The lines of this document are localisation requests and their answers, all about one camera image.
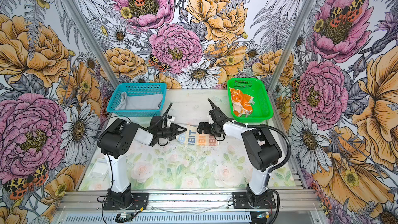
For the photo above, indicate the clear plastic packet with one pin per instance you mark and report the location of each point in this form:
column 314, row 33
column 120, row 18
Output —
column 100, row 169

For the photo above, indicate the green plastic basket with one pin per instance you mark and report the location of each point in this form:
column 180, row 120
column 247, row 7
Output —
column 255, row 88

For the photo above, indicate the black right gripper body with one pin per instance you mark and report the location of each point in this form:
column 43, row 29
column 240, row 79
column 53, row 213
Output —
column 214, row 130

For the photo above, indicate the printed cream towel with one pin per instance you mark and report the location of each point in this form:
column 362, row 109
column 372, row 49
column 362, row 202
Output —
column 191, row 137

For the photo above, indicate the right aluminium frame post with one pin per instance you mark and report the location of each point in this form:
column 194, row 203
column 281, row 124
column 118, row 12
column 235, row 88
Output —
column 300, row 20

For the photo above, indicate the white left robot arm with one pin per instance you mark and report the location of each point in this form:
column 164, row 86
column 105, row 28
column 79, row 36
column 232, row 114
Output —
column 116, row 141

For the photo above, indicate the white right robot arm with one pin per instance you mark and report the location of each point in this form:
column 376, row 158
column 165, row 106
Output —
column 260, row 145

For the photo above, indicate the light grey towel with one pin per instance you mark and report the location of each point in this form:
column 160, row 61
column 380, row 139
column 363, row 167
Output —
column 139, row 102

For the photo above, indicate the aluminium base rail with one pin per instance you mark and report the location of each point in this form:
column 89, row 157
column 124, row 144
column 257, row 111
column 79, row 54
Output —
column 204, row 206

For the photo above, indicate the teal plastic basket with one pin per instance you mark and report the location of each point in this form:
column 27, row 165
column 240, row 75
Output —
column 133, row 89

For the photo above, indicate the orange patterned towel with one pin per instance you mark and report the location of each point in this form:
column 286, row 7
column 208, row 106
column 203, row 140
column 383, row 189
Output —
column 242, row 103

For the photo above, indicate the left aluminium frame post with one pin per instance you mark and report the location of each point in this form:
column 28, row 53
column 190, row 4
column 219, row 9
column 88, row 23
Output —
column 81, row 23

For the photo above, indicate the aluminium frame post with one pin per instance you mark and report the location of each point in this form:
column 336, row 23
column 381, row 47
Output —
column 81, row 23
column 300, row 20

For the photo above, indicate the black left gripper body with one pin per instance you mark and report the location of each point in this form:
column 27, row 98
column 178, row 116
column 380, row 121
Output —
column 167, row 131

